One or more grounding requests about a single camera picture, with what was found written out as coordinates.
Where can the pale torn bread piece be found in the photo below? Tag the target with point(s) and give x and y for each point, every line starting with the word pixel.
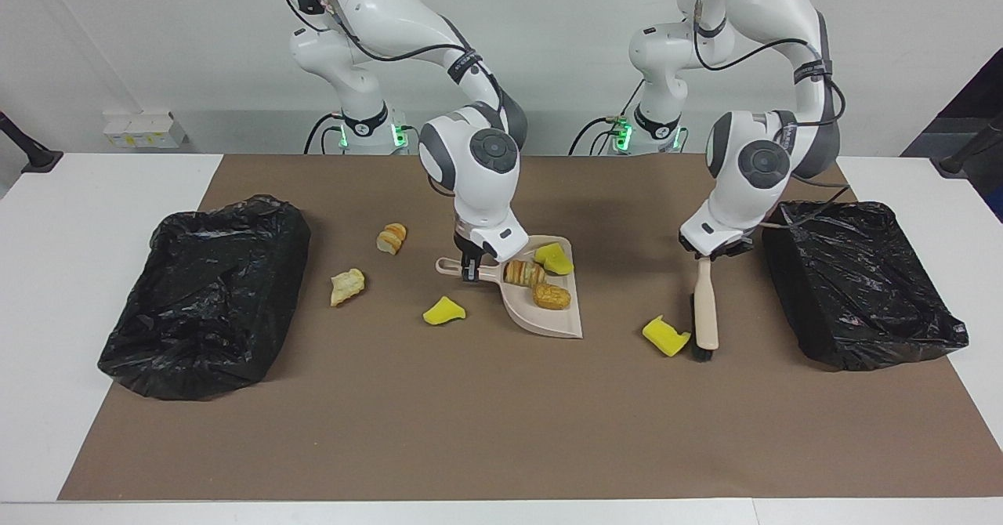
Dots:
pixel 347 286

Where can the yellow sponge piece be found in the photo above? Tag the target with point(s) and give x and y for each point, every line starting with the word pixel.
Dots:
pixel 554 259
pixel 443 312
pixel 666 338

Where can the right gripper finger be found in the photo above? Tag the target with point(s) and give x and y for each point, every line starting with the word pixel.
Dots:
pixel 472 273

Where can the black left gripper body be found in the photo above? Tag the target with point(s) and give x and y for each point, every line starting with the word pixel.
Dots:
pixel 733 251

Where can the beige plastic dustpan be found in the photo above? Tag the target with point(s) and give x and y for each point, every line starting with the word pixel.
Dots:
pixel 523 313

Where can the striped croissant bread roll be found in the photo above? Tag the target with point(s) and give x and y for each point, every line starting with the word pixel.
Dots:
pixel 523 273

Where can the brown table mat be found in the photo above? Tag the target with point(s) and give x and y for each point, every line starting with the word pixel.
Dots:
pixel 470 447

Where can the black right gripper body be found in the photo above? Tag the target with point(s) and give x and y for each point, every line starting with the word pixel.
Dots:
pixel 470 252

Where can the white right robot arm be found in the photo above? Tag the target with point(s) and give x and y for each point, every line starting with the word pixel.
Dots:
pixel 478 188

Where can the white wall socket box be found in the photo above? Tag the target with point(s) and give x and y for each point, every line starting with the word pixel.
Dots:
pixel 145 132

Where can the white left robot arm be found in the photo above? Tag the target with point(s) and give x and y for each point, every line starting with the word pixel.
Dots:
pixel 752 180

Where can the brown oval bread roll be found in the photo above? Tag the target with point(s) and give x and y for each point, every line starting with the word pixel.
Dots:
pixel 552 297

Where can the beige hand brush black bristles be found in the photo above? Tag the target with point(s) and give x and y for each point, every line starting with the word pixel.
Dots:
pixel 707 313

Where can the small glazed croissant piece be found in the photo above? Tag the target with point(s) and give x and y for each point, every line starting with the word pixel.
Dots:
pixel 391 240

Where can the black bag lined bin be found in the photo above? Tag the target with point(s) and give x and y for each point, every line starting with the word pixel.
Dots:
pixel 854 282
pixel 196 305

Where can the black stand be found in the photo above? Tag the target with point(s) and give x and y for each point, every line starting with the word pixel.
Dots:
pixel 31 153
pixel 968 153

